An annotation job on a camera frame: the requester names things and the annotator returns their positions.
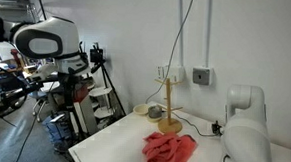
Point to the wooden mug tree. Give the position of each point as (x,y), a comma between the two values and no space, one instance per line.
(168,105)

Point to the white wall conduit pipe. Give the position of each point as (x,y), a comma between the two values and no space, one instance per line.
(208,27)
(181,26)

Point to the coral red sweatshirt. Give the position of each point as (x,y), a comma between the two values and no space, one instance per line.
(168,152)

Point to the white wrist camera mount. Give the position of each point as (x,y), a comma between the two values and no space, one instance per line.
(42,71)

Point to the grey junction box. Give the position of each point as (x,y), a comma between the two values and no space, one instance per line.
(202,76)

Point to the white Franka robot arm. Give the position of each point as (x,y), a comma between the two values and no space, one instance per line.
(246,136)

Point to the cream bowl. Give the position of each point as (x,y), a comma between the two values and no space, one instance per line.
(140,109)

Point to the white tiered stand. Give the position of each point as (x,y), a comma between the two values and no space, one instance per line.
(101,92)

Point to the white wall socket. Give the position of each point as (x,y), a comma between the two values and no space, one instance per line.
(172,73)

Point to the black tripod with camera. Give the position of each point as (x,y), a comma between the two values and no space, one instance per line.
(96,55)

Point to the red and white machine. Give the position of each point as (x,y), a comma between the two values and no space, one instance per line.
(85,111)

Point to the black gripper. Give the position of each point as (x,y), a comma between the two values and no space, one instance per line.
(76,82)

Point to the black camera stand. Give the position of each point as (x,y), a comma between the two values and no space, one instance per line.
(71,107)

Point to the blue crate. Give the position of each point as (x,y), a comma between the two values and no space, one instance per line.
(58,128)

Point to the grey metal cup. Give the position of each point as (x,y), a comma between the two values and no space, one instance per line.
(155,113)

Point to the black plug adapter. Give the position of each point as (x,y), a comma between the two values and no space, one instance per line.
(216,128)

